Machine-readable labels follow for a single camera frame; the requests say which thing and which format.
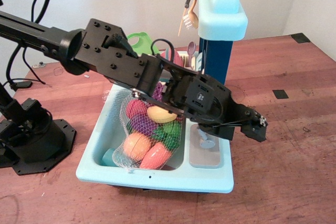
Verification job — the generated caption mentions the blue toy sink back shelf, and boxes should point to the blue toy sink back shelf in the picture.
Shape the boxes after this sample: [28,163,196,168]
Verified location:
[196,0,248,84]

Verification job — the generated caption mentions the black tape corner patch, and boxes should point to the black tape corner patch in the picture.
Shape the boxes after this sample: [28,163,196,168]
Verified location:
[290,33,310,44]

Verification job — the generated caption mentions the light blue toy sink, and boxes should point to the light blue toy sink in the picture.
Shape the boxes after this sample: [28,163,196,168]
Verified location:
[76,85,234,193]

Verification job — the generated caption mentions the mesh bag of toy fruit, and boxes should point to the mesh bag of toy fruit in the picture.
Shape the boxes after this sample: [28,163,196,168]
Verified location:
[102,90,183,170]

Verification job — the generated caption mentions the grey faucet lever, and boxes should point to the grey faucet lever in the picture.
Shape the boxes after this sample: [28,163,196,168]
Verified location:
[199,136,215,149]

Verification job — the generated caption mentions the grey toy faucet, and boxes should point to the grey toy faucet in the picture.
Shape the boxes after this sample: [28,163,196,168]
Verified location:
[196,126,208,141]

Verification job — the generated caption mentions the black cable with plug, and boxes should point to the black cable with plug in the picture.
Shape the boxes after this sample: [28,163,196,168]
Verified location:
[5,45,47,90]

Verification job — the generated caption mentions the black tape table patch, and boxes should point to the black tape table patch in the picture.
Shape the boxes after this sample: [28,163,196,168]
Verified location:
[272,89,289,100]

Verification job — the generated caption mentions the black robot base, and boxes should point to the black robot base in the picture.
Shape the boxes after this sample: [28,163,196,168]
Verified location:
[1,87,76,175]

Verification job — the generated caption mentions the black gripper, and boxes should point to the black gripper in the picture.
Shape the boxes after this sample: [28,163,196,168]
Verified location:
[163,74,268,142]

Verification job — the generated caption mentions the purple toy spoon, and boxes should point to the purple toy spoon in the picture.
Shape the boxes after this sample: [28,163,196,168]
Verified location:
[187,41,196,66]

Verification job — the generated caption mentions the pink toy plates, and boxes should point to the pink toy plates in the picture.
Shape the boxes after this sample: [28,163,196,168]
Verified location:
[160,48,184,67]

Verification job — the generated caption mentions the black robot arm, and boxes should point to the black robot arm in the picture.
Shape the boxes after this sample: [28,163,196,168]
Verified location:
[1,12,268,142]

